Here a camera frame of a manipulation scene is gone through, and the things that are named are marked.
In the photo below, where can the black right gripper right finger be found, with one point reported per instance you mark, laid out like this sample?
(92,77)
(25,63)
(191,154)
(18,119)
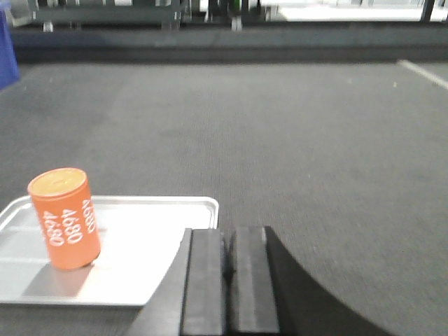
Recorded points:
(272,294)

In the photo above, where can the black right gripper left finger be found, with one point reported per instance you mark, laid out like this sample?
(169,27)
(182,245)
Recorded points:
(191,298)

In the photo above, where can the orange cylindrical capacitor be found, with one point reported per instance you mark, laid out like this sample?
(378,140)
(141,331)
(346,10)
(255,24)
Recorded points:
(63,203)

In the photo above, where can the blue plastic crate on conveyor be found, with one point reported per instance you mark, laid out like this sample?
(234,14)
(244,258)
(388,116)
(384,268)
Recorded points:
(9,66)

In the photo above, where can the silver metal tray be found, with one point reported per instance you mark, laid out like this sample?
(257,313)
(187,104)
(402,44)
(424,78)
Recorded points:
(140,237)

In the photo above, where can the background workbenches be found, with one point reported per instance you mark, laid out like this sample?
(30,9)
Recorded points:
(237,13)

